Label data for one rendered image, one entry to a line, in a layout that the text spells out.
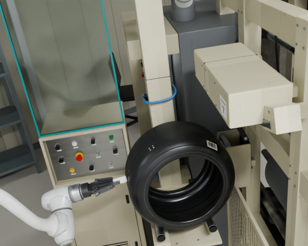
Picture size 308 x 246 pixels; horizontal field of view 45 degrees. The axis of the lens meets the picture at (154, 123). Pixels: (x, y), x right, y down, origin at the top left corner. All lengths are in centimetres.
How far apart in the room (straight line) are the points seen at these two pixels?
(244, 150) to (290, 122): 84
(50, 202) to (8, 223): 206
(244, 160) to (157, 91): 67
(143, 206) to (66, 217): 38
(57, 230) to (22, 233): 194
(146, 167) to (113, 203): 96
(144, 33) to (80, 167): 111
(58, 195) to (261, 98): 111
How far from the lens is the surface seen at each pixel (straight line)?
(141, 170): 182
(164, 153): 179
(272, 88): 146
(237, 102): 143
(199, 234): 222
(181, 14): 249
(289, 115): 141
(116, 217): 281
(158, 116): 207
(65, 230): 193
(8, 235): 390
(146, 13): 189
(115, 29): 511
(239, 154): 223
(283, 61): 548
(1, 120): 439
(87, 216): 280
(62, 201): 197
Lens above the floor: 236
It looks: 27 degrees down
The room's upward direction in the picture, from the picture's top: 8 degrees counter-clockwise
